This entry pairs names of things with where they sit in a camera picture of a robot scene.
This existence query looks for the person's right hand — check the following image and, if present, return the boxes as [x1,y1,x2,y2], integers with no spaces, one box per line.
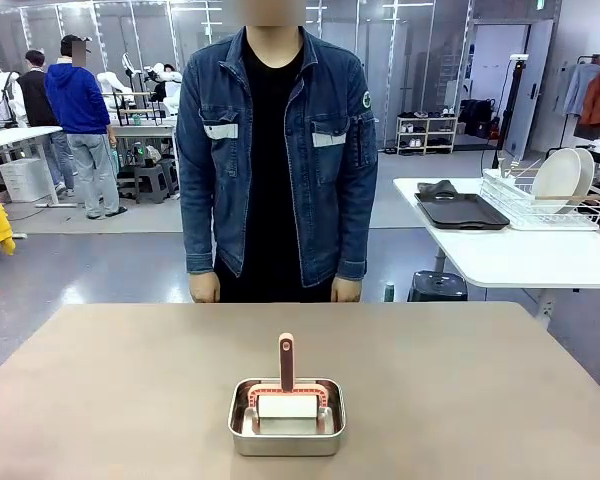
[189,271,223,305]

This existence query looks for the person's left hand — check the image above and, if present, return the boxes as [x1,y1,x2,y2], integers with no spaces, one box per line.
[330,277,364,304]

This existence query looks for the pink lint roller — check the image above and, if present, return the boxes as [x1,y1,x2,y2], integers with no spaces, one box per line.
[247,332,329,434]

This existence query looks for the person's left forearm denim sleeve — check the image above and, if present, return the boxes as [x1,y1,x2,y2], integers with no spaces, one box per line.
[333,189,380,282]

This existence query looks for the person's right forearm denim sleeve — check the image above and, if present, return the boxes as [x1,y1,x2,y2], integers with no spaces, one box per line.
[178,189,220,276]

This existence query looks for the black trousers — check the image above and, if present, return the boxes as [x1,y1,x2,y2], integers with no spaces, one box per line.
[213,254,339,305]

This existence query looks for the black plastic stool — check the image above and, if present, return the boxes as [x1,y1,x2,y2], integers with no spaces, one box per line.
[407,270,469,303]

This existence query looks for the blue denim jacket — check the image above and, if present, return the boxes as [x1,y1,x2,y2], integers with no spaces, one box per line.
[175,24,380,289]

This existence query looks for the grey plastic stool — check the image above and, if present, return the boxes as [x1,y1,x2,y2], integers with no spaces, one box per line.
[131,159,179,204]

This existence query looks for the black folded cloth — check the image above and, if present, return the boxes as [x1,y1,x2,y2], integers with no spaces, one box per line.
[416,179,457,198]

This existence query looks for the black shirt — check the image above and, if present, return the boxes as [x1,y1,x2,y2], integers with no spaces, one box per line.
[241,27,307,262]

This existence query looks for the rectangular steel tin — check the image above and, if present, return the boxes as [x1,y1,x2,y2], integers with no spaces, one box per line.
[227,377,347,458]

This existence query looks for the grey workbench with shelves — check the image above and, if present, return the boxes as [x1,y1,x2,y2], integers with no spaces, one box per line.
[111,89,182,197]

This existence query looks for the white shoe rack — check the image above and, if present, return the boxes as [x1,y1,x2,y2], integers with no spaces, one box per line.
[395,115,459,157]

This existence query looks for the clear cutlery holder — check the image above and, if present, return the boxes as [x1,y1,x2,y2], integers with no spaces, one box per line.
[481,172,515,207]

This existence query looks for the white side table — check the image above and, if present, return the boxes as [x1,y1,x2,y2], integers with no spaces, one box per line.
[392,177,600,329]

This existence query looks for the white drawer cabinet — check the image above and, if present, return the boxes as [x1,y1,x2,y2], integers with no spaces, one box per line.
[0,158,44,203]

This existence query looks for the black bags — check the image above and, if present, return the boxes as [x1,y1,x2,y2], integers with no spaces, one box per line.
[458,98,502,141]

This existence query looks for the man in blue hoodie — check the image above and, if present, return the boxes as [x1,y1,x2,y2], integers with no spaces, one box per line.
[44,34,129,221]

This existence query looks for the black tripod stand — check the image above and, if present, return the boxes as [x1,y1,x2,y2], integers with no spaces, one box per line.
[490,52,530,170]

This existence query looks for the white background desk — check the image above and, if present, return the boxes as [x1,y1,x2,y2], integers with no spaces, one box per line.
[0,125,64,207]

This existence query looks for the black clothes rack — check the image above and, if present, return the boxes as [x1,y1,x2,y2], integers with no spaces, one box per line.
[544,53,600,163]

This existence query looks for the person in black white jacket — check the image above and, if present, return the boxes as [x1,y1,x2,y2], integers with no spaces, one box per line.
[16,49,77,197]

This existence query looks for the grey hanging shirt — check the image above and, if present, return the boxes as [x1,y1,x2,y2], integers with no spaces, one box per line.
[562,63,600,118]

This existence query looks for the white wire dish rack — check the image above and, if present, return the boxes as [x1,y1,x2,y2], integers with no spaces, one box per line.
[481,167,600,232]

